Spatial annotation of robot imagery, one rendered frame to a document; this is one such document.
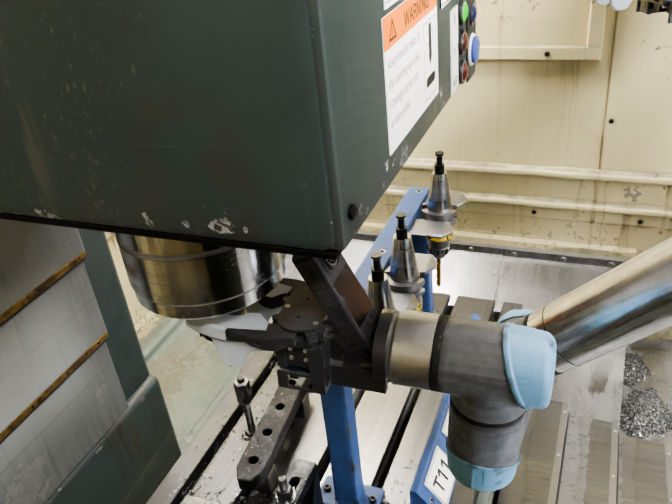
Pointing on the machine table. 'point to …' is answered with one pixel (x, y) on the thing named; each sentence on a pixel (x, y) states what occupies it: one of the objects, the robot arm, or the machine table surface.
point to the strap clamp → (310, 492)
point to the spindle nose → (197, 276)
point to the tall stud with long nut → (245, 402)
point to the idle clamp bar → (254, 477)
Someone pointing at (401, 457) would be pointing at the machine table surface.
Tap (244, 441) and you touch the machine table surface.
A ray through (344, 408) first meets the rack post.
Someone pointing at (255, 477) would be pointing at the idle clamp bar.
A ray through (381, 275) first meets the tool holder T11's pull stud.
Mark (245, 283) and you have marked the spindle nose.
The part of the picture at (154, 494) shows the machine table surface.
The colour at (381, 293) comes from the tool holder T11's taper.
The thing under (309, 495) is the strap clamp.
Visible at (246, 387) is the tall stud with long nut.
